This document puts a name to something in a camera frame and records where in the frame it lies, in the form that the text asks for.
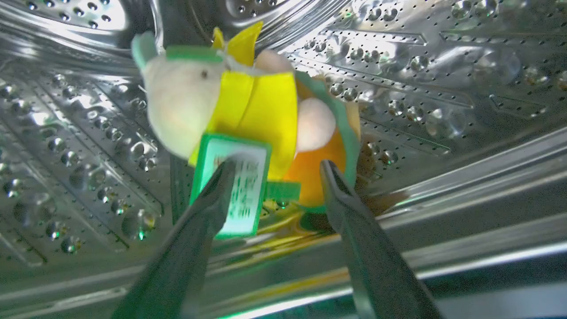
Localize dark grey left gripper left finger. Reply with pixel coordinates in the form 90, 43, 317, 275
111, 159, 238, 319

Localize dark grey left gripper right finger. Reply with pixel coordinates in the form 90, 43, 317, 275
320, 159, 443, 319

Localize white yellow green plush toy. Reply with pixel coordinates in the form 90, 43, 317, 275
131, 21, 361, 240

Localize stainless steel washing machine drum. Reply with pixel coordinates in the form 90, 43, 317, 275
0, 0, 567, 319

